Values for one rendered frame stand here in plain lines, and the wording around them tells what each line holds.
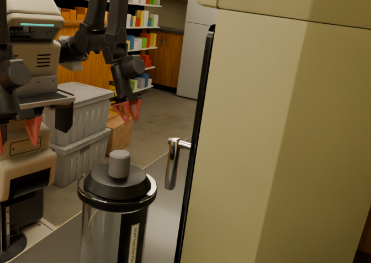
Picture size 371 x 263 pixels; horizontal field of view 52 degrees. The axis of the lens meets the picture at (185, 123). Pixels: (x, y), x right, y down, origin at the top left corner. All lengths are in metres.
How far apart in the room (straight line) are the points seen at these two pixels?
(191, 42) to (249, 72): 5.30
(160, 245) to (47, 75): 0.86
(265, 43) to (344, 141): 0.18
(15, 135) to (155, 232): 0.78
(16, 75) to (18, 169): 0.53
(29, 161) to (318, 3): 1.21
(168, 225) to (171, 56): 5.29
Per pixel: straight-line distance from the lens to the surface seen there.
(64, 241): 0.81
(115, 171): 0.51
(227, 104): 0.50
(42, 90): 1.44
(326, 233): 0.64
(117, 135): 3.51
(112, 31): 1.34
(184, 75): 5.86
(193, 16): 5.76
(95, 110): 3.01
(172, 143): 0.60
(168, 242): 0.82
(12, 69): 1.03
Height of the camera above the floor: 1.41
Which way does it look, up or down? 18 degrees down
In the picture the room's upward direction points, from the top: 8 degrees clockwise
